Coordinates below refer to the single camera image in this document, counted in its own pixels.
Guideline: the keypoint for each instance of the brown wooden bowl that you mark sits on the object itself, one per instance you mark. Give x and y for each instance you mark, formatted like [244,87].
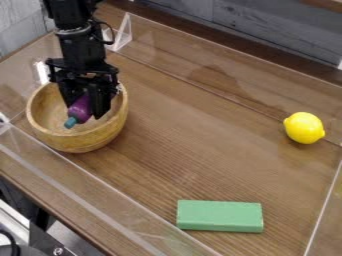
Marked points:
[45,113]

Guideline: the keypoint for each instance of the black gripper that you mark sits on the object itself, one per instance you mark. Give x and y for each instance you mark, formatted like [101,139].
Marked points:
[81,68]

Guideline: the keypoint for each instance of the clear acrylic wall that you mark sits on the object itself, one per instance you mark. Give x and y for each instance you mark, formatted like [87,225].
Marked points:
[272,89]
[104,216]

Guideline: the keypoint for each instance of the clear acrylic front wall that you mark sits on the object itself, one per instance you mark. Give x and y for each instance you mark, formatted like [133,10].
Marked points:
[104,216]

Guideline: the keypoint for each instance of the yellow toy lemon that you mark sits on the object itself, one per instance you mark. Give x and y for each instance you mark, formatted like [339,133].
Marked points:
[303,128]

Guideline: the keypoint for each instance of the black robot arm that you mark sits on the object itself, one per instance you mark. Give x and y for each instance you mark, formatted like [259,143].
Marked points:
[73,14]

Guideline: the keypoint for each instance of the purple toy eggplant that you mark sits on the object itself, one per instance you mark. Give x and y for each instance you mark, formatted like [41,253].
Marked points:
[79,111]

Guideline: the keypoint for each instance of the clear acrylic corner bracket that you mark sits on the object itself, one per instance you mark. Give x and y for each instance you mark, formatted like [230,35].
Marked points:
[120,36]

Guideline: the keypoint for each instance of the clear acrylic back wall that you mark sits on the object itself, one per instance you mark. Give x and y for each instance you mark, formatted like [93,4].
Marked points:
[272,89]

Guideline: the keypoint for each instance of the green rectangular block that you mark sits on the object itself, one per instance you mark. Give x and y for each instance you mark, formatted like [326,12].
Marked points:
[219,216]

